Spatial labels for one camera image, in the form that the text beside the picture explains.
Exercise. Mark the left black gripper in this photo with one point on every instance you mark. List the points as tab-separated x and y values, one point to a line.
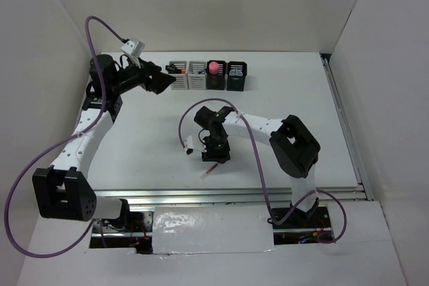
158	82

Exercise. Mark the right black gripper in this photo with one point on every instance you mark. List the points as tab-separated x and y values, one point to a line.
220	157

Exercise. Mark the orange highlighter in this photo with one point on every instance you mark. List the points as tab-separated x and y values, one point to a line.
173	69

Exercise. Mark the red pen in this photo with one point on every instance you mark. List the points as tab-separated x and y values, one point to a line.
209	171

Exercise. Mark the pink cap glue bottle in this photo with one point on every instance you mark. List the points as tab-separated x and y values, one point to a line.
214	68

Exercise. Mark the blue glue bottle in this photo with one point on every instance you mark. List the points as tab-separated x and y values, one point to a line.
235	72

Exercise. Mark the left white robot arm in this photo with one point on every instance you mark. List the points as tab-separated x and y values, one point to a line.
62	189

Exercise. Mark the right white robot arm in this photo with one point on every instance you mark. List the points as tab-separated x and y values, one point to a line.
294	147

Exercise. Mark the left white slotted container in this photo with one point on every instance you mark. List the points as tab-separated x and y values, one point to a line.
181	82

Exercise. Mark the white slotted container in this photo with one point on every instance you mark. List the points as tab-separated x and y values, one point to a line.
195	81
181	82

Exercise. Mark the left black slotted container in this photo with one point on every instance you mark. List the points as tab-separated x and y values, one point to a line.
216	82

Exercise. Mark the black slotted container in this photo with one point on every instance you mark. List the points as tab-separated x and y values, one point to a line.
235	83
216	82

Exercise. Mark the right black slotted container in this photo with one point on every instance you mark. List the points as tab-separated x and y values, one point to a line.
235	83

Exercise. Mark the white taped cover panel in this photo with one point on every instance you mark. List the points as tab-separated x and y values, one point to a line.
211	229

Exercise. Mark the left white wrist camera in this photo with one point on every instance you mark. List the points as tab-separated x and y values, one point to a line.
133	48

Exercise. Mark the aluminium frame rail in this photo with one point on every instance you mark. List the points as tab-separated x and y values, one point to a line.
141	157

